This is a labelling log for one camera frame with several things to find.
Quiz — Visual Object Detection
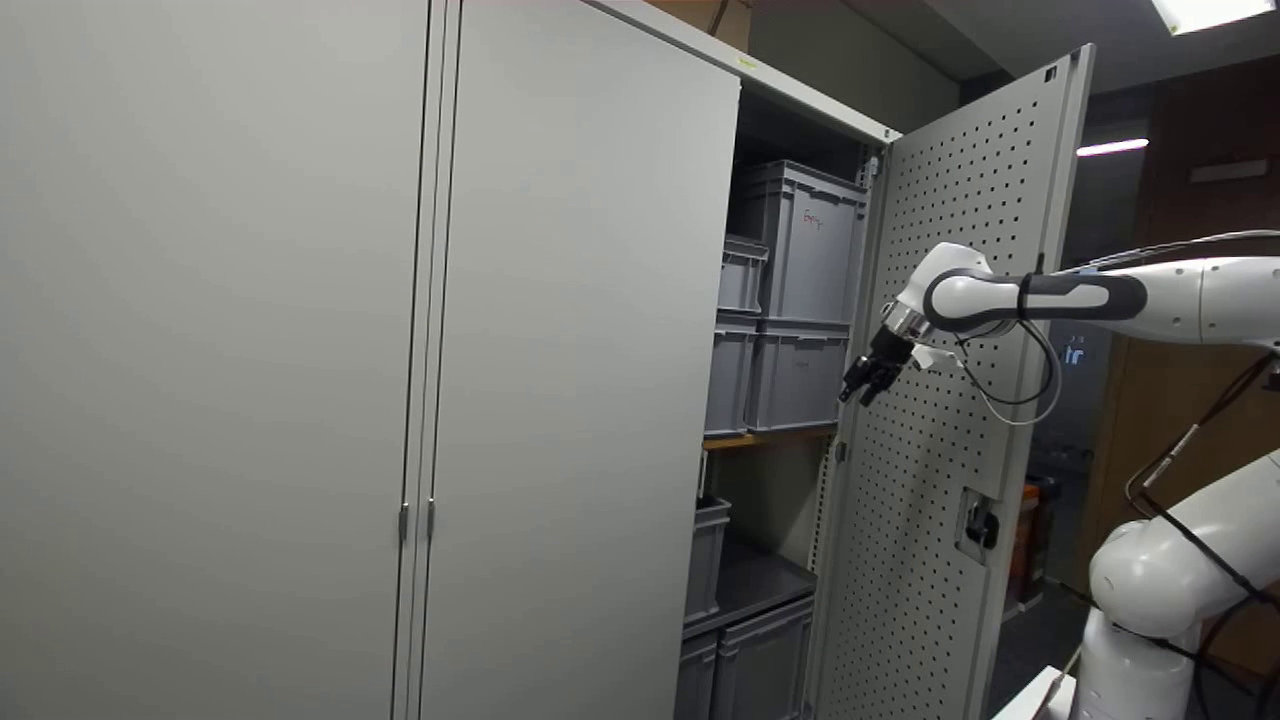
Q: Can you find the pegboard-backed grey locker door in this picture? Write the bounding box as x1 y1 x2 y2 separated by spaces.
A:
808 39 1096 720

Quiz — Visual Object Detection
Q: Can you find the grey sign plate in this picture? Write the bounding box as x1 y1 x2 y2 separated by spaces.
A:
1183 155 1272 186

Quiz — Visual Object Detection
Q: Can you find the thin black cable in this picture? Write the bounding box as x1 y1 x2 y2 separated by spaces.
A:
955 253 1060 412

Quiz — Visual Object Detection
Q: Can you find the grey metal locker door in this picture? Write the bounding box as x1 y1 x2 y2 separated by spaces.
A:
0 0 433 720
416 0 748 720

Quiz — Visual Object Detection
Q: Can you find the brown wooden panel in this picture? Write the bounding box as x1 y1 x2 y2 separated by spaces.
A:
1062 50 1280 672

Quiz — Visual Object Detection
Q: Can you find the large grey storage crate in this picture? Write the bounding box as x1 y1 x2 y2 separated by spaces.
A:
727 155 870 329

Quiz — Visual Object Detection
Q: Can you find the thick black cable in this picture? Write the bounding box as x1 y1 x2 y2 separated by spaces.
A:
1121 346 1280 720

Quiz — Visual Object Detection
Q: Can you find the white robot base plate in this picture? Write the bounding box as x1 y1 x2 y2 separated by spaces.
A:
993 660 1080 720

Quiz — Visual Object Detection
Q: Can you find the rectangular ceiling light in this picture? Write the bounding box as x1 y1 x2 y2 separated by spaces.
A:
1070 131 1153 162
1147 0 1280 39

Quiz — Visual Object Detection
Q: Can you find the black locker door lock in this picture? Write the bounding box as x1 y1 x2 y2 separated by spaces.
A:
955 486 1002 565

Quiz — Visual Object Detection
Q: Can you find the white cable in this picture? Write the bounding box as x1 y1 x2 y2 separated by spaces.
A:
950 314 1066 432

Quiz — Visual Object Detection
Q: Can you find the orange bin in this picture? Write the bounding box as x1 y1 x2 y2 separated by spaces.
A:
1009 477 1046 606

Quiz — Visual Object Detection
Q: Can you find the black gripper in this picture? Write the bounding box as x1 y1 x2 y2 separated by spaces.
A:
834 322 918 412

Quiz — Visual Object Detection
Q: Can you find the small grey storage crate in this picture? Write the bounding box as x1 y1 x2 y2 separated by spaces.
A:
716 235 772 318

